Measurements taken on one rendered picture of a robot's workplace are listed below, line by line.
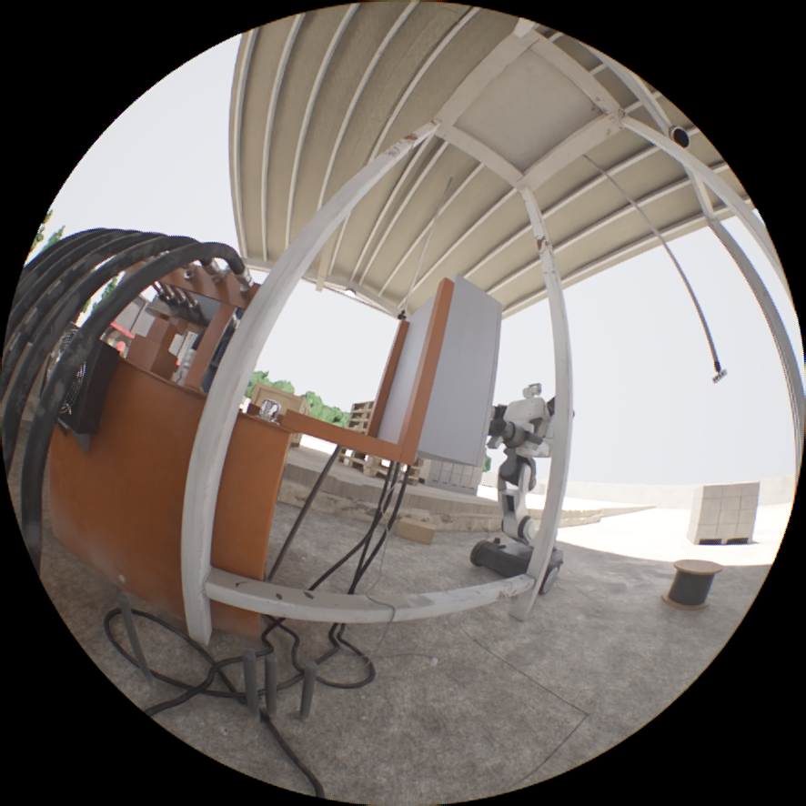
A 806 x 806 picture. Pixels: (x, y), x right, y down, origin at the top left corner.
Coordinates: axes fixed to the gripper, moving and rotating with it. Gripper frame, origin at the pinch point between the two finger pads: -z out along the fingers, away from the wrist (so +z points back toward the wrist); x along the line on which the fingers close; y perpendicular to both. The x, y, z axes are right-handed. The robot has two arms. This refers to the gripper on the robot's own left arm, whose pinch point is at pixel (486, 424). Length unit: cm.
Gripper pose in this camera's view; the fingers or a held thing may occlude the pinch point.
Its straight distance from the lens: 82.6
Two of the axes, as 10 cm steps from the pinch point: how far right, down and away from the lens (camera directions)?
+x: 4.1, -1.2, -9.0
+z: 8.8, 3.3, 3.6
